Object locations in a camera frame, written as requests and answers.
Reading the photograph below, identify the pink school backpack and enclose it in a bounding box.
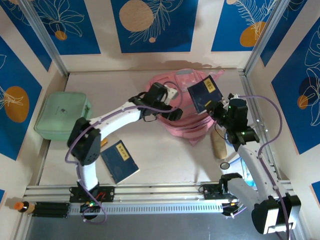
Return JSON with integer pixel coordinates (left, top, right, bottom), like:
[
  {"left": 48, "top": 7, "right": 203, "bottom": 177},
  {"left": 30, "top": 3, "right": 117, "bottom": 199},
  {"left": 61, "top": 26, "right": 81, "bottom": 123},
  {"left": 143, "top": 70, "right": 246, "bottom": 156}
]
[{"left": 147, "top": 69, "right": 226, "bottom": 148}]

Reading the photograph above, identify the navy book yellow label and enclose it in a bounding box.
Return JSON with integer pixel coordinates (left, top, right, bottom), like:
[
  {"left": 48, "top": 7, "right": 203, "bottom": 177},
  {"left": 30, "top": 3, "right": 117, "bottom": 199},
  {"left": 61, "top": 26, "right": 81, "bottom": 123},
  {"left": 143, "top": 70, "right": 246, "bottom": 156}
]
[
  {"left": 187, "top": 77, "right": 225, "bottom": 115},
  {"left": 99, "top": 140, "right": 140, "bottom": 185}
]

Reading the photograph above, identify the beige pencil pouch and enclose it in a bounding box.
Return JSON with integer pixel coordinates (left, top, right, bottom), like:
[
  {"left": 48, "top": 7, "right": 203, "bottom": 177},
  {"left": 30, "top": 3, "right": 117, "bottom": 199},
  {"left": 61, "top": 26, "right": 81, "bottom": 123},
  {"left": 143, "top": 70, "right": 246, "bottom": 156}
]
[{"left": 210, "top": 129, "right": 228, "bottom": 160}]

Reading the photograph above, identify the mint green zip case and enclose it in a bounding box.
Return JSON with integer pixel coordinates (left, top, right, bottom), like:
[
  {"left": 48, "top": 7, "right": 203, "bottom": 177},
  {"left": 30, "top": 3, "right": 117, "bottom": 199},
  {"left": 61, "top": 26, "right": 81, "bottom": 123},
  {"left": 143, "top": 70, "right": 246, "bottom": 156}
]
[{"left": 33, "top": 91, "right": 92, "bottom": 141}]

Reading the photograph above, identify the black ribbed block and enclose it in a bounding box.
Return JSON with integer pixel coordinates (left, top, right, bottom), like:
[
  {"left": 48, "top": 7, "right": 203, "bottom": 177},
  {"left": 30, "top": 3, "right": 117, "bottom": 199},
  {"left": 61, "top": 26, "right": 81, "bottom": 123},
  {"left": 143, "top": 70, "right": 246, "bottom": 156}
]
[{"left": 32, "top": 201, "right": 71, "bottom": 218}]

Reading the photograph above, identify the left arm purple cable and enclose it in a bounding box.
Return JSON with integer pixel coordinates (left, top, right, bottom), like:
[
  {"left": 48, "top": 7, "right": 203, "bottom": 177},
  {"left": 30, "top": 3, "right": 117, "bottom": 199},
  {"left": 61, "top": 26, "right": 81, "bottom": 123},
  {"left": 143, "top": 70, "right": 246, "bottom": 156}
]
[{"left": 64, "top": 81, "right": 183, "bottom": 225}]

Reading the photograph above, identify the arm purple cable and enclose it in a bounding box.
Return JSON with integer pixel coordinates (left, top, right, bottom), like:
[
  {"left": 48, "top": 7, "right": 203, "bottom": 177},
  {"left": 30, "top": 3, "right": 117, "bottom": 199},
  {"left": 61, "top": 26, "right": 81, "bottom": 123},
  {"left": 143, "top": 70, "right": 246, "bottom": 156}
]
[
  {"left": 222, "top": 94, "right": 292, "bottom": 240},
  {"left": 64, "top": 81, "right": 183, "bottom": 225}
]

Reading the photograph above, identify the aluminium side rail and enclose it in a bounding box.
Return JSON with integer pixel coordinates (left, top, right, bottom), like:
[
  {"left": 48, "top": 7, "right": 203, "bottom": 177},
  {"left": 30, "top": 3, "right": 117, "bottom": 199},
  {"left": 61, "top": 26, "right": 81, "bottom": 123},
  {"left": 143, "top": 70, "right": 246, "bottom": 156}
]
[
  {"left": 239, "top": 71, "right": 281, "bottom": 181},
  {"left": 36, "top": 138, "right": 52, "bottom": 186}
]

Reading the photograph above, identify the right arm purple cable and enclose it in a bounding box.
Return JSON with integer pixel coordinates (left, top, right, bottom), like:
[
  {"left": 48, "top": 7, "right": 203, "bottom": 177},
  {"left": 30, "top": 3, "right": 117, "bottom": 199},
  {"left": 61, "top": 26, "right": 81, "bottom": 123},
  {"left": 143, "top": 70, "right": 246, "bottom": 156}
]
[{"left": 222, "top": 94, "right": 292, "bottom": 240}]

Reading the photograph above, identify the blue leaf print wall panel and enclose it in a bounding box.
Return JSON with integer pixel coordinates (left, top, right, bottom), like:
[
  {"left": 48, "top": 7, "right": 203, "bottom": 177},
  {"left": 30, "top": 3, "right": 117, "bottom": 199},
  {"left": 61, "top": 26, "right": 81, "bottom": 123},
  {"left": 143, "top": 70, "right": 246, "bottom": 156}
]
[
  {"left": 259, "top": 0, "right": 308, "bottom": 67},
  {"left": 32, "top": 0, "right": 102, "bottom": 56},
  {"left": 211, "top": 0, "right": 278, "bottom": 53},
  {"left": 271, "top": 23, "right": 320, "bottom": 155},
  {"left": 110, "top": 0, "right": 200, "bottom": 54},
  {"left": 0, "top": 36, "right": 43, "bottom": 161},
  {"left": 0, "top": 0, "right": 52, "bottom": 72}
]

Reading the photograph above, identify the aluminium table edge rail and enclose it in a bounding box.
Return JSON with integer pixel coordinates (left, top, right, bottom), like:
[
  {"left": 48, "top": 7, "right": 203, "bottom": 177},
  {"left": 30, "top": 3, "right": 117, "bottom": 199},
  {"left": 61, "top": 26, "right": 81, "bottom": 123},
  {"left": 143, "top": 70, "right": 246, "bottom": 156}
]
[{"left": 23, "top": 183, "right": 295, "bottom": 201}]

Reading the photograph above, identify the aluminium frame post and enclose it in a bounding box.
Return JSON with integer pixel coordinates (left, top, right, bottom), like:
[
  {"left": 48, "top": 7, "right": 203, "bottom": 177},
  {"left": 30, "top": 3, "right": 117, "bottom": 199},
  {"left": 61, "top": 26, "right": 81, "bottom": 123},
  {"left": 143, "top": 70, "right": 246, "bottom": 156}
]
[
  {"left": 244, "top": 0, "right": 289, "bottom": 74},
  {"left": 18, "top": 0, "right": 70, "bottom": 77}
]

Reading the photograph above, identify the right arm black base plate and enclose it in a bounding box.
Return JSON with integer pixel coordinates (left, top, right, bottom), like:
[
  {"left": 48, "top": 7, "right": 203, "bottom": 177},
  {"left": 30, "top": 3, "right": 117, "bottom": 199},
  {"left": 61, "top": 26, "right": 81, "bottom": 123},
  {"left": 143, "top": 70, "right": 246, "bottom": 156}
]
[{"left": 201, "top": 183, "right": 250, "bottom": 201}]

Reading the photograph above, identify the slotted grey cable duct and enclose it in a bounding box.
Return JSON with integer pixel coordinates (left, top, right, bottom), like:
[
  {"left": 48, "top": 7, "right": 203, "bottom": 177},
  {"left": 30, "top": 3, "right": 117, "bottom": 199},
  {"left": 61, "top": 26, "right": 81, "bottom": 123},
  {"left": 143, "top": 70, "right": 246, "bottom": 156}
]
[{"left": 68, "top": 202, "right": 224, "bottom": 216}]

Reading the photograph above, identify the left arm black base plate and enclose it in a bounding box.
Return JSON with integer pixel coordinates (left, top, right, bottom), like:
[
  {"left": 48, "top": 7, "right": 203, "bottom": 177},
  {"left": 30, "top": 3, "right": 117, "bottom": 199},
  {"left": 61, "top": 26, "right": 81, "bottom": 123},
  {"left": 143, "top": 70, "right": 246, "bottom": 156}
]
[{"left": 69, "top": 185, "right": 116, "bottom": 204}]

